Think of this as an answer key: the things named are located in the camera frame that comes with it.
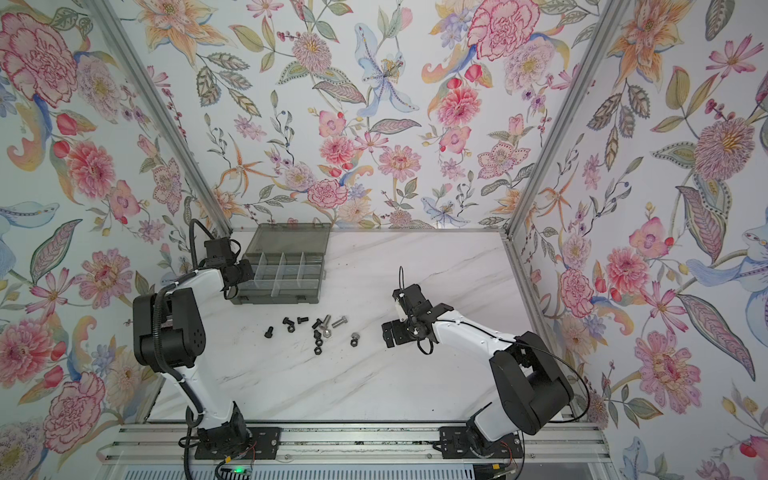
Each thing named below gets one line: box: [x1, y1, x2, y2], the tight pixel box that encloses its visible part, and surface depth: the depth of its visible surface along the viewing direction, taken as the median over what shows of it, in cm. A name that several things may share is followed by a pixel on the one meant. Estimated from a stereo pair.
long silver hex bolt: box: [320, 314, 332, 338], surface depth 95 cm
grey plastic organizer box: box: [230, 223, 331, 305], surface depth 109 cm
